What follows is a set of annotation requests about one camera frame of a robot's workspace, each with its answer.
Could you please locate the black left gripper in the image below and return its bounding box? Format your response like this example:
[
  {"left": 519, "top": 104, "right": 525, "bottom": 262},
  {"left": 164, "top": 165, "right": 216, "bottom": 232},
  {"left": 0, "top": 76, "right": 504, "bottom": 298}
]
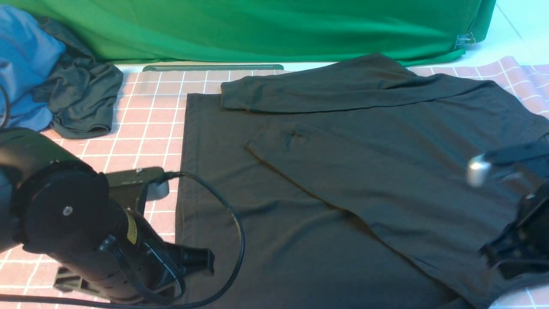
[{"left": 53, "top": 215, "right": 214, "bottom": 305}]

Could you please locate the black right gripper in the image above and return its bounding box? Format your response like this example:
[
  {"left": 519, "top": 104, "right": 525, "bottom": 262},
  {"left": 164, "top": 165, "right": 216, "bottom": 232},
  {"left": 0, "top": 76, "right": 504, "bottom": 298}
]
[{"left": 479, "top": 182, "right": 548, "bottom": 279}]

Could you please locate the dark gray long-sleeve top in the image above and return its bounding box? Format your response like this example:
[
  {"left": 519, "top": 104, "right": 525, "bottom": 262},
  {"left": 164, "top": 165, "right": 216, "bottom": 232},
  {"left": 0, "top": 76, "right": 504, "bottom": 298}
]
[{"left": 181, "top": 55, "right": 548, "bottom": 309}]

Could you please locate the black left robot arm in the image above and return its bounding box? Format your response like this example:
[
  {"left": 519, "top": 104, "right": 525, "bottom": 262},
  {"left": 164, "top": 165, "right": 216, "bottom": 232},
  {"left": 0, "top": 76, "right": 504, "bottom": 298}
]
[{"left": 1, "top": 128, "right": 214, "bottom": 309}]

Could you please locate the dark gray crumpled garment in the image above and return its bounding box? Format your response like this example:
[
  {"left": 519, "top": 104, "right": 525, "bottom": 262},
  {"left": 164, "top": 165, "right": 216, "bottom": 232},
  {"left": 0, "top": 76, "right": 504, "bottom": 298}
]
[{"left": 31, "top": 16, "right": 124, "bottom": 139}]

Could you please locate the green strip at table edge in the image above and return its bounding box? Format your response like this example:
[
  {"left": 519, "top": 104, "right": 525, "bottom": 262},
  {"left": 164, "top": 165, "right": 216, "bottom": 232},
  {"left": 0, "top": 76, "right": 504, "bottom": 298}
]
[{"left": 142, "top": 64, "right": 284, "bottom": 72}]

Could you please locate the metal binder clip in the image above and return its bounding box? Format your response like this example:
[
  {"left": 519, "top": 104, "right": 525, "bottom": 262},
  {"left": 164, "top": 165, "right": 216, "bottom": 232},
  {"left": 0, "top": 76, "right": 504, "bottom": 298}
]
[{"left": 454, "top": 33, "right": 477, "bottom": 49}]

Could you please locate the blue crumpled garment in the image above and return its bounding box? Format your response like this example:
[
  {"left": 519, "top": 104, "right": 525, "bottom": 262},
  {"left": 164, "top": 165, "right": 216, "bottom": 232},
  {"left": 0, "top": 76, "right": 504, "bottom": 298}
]
[{"left": 0, "top": 4, "right": 66, "bottom": 131}]

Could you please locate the green backdrop cloth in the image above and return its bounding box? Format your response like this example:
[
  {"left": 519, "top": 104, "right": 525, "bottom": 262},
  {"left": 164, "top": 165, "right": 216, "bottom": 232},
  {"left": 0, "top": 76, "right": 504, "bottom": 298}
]
[{"left": 1, "top": 0, "right": 496, "bottom": 65}]

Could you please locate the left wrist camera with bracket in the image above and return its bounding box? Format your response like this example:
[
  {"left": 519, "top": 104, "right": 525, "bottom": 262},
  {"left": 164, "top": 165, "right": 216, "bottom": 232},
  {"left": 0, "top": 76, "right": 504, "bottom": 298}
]
[{"left": 105, "top": 167, "right": 170, "bottom": 215}]

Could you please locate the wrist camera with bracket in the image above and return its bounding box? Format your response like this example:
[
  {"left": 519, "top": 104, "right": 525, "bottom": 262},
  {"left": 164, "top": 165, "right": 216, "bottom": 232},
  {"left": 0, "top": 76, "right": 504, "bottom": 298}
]
[
  {"left": 465, "top": 142, "right": 549, "bottom": 188},
  {"left": 105, "top": 167, "right": 170, "bottom": 215}
]

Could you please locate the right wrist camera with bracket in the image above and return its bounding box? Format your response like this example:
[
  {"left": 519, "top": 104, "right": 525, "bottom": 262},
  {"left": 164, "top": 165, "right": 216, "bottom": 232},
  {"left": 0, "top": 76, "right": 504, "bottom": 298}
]
[{"left": 465, "top": 142, "right": 549, "bottom": 188}]

